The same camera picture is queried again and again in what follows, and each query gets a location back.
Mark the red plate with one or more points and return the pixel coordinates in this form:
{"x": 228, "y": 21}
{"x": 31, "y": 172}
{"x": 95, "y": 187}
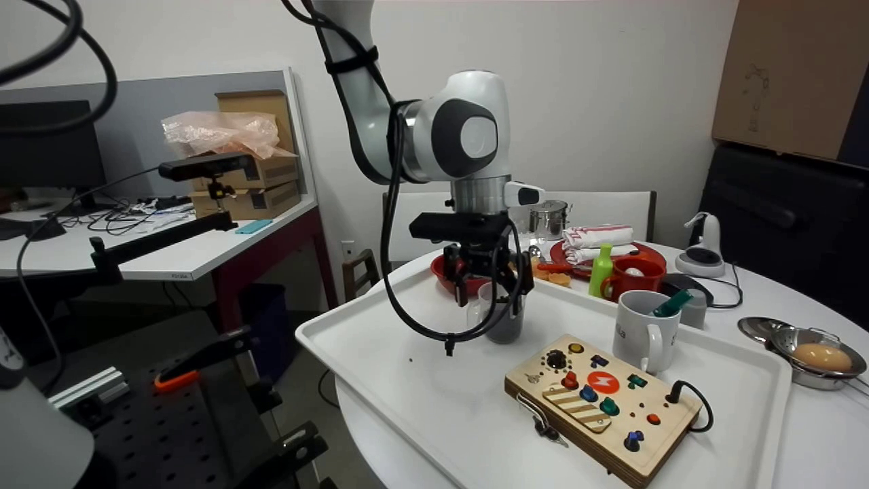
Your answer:
{"x": 561, "y": 258}

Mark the large cardboard box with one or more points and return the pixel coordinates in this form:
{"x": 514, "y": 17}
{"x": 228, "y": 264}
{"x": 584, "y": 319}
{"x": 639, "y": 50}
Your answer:
{"x": 787, "y": 72}

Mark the black bar camera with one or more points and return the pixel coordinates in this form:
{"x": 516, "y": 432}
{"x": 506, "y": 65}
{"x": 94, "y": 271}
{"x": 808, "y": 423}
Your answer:
{"x": 205, "y": 165}

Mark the white desk with red legs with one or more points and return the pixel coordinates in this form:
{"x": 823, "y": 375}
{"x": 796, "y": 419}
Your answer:
{"x": 179, "y": 252}

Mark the beige egg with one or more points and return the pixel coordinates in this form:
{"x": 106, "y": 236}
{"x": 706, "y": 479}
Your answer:
{"x": 821, "y": 357}

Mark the black computer monitor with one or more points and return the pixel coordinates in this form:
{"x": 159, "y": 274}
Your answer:
{"x": 49, "y": 149}

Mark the orange toy food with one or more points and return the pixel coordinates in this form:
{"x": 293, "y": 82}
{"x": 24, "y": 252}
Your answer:
{"x": 553, "y": 271}

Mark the wooden busy board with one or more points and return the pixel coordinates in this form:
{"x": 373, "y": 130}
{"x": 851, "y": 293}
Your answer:
{"x": 599, "y": 417}

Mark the stacked cardboard boxes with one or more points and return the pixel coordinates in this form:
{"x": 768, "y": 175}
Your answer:
{"x": 273, "y": 180}

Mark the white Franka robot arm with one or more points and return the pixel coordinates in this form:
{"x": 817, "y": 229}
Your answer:
{"x": 451, "y": 126}

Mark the red bowl with beans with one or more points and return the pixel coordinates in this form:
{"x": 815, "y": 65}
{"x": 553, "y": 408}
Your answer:
{"x": 443, "y": 271}

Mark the green plastic bottle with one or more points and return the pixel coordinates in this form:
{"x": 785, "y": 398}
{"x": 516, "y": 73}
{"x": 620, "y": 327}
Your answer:
{"x": 600, "y": 271}

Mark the black cabinet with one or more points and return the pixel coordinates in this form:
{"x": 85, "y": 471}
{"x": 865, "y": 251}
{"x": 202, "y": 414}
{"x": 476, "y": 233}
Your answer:
{"x": 787, "y": 226}

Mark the white red striped cloth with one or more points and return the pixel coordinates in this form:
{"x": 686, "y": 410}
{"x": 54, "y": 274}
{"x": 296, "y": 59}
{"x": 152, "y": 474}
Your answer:
{"x": 593, "y": 240}

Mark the white Mila mug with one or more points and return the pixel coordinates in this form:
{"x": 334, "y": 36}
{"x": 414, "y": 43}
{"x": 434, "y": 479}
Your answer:
{"x": 639, "y": 334}

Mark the pink plastic bag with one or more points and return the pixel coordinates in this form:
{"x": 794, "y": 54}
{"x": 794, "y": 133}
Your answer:
{"x": 220, "y": 130}

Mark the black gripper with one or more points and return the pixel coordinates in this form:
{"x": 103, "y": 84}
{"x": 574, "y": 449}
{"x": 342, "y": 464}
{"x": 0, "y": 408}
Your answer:
{"x": 470, "y": 232}

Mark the white rounded cover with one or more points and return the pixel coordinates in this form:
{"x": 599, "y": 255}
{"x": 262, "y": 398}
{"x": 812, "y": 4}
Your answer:
{"x": 35, "y": 442}

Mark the white plastic tray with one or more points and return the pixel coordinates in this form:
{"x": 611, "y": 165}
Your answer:
{"x": 434, "y": 388}

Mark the red mug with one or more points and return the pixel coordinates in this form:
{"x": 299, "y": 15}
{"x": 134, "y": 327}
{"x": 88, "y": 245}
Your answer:
{"x": 639, "y": 274}

